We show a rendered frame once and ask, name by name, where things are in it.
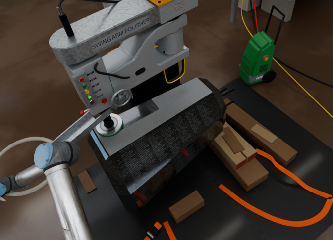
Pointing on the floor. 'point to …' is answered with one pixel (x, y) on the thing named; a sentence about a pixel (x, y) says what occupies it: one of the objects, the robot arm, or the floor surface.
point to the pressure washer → (259, 56)
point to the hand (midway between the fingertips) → (6, 195)
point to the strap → (268, 214)
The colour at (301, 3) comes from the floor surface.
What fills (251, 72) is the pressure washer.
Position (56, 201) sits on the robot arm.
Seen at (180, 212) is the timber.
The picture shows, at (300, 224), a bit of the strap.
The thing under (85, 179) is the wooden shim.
